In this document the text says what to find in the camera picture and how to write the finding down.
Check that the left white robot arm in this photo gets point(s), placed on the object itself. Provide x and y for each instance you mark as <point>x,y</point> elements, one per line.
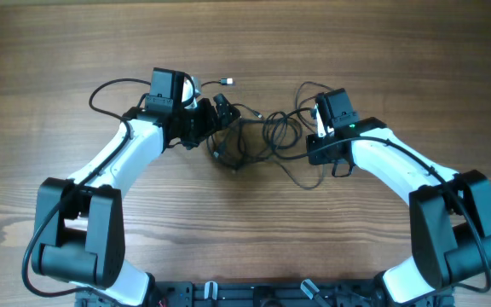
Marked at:
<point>78,243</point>

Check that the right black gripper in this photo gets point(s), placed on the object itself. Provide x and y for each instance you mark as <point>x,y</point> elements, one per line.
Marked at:
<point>317,150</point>

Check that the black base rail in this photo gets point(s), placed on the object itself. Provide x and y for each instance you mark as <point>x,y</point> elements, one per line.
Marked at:
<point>353,293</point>

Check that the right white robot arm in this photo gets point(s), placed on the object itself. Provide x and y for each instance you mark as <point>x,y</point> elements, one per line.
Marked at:
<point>449,212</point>

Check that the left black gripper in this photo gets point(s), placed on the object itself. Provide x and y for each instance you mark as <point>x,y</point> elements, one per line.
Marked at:
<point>210,123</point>

